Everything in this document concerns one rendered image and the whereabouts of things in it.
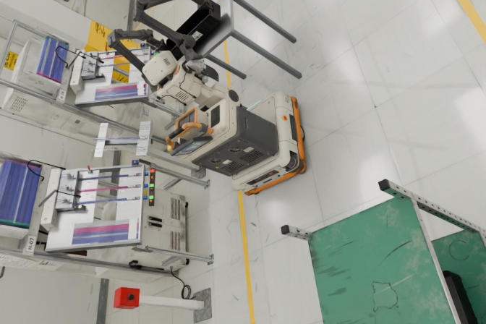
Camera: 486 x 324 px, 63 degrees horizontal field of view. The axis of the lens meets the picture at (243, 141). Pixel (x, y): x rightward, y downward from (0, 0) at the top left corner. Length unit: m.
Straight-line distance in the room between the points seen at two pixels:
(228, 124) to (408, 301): 1.58
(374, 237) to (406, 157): 1.20
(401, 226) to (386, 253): 0.10
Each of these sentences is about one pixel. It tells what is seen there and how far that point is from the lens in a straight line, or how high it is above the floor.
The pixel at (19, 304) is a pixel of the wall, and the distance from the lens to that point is 4.88.
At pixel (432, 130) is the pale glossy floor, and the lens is 2.59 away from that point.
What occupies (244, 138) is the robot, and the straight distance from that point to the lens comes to 2.63.
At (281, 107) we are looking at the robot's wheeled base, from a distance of 3.04.
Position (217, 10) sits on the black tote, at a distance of 3.13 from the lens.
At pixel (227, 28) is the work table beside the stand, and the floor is 0.80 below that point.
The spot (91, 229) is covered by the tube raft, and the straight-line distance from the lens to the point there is 3.36.
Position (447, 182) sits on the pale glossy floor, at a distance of 2.46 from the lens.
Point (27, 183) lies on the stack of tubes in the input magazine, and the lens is 3.55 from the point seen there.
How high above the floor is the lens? 2.20
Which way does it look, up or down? 37 degrees down
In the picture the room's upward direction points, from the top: 66 degrees counter-clockwise
